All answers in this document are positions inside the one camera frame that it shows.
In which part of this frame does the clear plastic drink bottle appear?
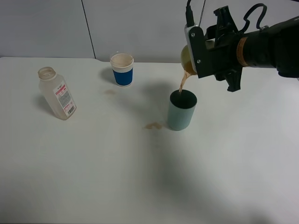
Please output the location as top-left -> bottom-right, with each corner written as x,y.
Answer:
38,67 -> 77,120

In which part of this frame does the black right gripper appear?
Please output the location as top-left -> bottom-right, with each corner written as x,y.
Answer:
209,6 -> 245,92

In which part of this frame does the blue sleeved paper cup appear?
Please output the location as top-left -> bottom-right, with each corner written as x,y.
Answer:
110,52 -> 134,87

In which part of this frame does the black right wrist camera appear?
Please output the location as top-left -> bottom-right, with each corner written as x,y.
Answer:
184,24 -> 216,78

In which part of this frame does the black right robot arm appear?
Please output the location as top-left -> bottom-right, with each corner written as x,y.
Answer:
205,3 -> 299,92

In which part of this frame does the teal plastic cup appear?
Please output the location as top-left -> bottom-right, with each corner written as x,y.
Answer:
167,90 -> 197,131

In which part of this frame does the pale green plastic cup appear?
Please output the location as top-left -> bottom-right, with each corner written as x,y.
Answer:
180,39 -> 215,76

